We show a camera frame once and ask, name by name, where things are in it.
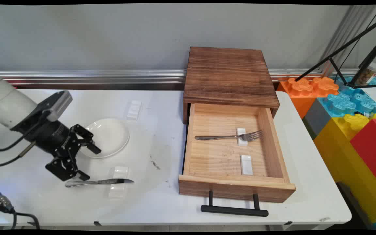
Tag red toy block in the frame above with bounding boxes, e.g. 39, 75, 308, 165
350, 118, 376, 193

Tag grey toy block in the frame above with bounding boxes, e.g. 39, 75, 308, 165
302, 98, 334, 138

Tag orange toy block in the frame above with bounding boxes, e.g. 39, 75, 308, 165
276, 77, 339, 119

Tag aluminium wall rail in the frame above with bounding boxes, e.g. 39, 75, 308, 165
0, 69, 376, 87

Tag black cable silver connector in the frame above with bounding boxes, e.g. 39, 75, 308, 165
0, 141, 38, 229

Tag white round plate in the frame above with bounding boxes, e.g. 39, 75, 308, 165
79, 118, 130, 159

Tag silver table knife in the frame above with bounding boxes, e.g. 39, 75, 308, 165
65, 178, 135, 188

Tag silver fork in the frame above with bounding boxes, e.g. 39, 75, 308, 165
195, 130, 263, 142

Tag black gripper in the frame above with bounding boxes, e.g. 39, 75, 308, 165
23, 120, 102, 182

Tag dark wooden drawer cabinet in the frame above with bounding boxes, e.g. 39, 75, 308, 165
182, 46, 280, 125

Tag light wooden drawer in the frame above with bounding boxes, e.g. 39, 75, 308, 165
178, 103, 297, 203

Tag clear snack jar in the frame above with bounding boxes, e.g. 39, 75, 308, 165
358, 62, 376, 86

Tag yellow toy block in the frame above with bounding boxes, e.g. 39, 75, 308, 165
313, 113, 376, 224

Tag grey wrist camera black bracket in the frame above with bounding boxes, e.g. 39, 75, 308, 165
38, 90, 73, 122

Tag black drawer handle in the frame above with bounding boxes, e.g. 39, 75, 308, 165
201, 190, 269, 217

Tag white ceramic cutlery rest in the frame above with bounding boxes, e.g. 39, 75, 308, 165
108, 166, 130, 200
126, 100, 143, 121
236, 128, 249, 147
240, 155, 254, 176

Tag black tripod stand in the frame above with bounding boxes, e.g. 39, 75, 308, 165
294, 5, 376, 89

